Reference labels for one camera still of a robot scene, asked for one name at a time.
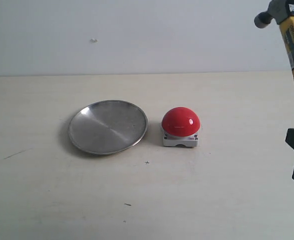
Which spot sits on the black and yellow claw hammer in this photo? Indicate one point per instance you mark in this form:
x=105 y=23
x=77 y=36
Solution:
x=282 y=11

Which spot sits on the red dome push button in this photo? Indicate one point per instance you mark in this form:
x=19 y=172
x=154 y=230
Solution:
x=180 y=127

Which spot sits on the round stainless steel plate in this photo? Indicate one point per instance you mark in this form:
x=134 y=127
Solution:
x=107 y=127

